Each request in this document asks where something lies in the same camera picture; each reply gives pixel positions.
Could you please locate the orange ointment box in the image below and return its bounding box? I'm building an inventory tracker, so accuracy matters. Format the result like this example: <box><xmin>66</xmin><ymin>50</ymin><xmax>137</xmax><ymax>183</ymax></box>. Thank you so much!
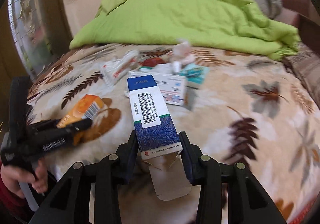
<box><xmin>56</xmin><ymin>94</ymin><xmax>105</xmax><ymax>146</ymax></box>

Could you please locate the white medicine box blue text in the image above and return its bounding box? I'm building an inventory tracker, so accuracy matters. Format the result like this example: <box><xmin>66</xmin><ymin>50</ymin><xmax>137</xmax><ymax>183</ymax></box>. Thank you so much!
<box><xmin>128</xmin><ymin>70</ymin><xmax>187</xmax><ymax>106</ymax></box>

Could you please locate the person's left hand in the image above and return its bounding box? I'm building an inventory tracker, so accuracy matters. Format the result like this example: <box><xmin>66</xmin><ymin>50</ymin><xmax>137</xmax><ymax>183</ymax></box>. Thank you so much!
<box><xmin>1</xmin><ymin>158</ymin><xmax>48</xmax><ymax>199</ymax></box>

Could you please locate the leaf pattern fleece blanket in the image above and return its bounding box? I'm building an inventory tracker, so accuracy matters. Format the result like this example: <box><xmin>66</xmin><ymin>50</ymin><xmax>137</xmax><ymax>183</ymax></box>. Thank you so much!
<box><xmin>28</xmin><ymin>44</ymin><xmax>319</xmax><ymax>223</ymax></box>

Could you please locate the teal white packet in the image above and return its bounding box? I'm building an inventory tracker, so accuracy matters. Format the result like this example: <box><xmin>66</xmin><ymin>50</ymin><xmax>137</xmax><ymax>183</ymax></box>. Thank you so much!
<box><xmin>180</xmin><ymin>63</ymin><xmax>209</xmax><ymax>89</ymax></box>

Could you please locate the white plastic pouch wrapper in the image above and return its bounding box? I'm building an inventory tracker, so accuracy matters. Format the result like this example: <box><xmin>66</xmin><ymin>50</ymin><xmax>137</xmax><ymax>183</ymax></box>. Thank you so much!
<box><xmin>100</xmin><ymin>50</ymin><xmax>139</xmax><ymax>88</ymax></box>

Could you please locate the dark red candy wrapper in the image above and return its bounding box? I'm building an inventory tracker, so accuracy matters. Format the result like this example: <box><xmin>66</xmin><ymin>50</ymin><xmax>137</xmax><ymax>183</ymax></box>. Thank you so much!
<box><xmin>140</xmin><ymin>57</ymin><xmax>166</xmax><ymax>68</ymax></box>

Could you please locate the crumpled white tissue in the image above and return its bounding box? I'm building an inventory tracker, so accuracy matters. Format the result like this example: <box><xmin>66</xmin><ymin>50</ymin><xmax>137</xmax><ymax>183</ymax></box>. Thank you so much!
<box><xmin>170</xmin><ymin>39</ymin><xmax>195</xmax><ymax>74</ymax></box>

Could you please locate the glass panel door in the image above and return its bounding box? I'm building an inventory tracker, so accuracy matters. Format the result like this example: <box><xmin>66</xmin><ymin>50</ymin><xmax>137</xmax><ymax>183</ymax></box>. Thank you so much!
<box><xmin>8</xmin><ymin>0</ymin><xmax>57</xmax><ymax>79</ymax></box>

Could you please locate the red mesh waste basket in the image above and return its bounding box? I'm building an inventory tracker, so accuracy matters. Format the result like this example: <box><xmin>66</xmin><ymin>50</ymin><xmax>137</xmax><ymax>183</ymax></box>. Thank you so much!
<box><xmin>290</xmin><ymin>211</ymin><xmax>318</xmax><ymax>224</ymax></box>

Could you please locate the striped brown pillow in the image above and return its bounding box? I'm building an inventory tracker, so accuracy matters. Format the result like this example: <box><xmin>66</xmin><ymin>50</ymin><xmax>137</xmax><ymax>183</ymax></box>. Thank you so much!
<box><xmin>282</xmin><ymin>42</ymin><xmax>320</xmax><ymax>107</ymax></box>

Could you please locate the green quilt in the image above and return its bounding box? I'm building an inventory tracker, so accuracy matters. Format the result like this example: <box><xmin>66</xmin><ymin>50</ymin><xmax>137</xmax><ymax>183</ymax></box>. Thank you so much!
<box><xmin>69</xmin><ymin>0</ymin><xmax>300</xmax><ymax>61</ymax></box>

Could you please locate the brown beige headboard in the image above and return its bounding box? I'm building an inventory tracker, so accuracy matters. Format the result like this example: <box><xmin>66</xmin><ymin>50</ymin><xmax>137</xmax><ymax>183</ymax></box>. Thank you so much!
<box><xmin>274</xmin><ymin>0</ymin><xmax>319</xmax><ymax>55</ymax></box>

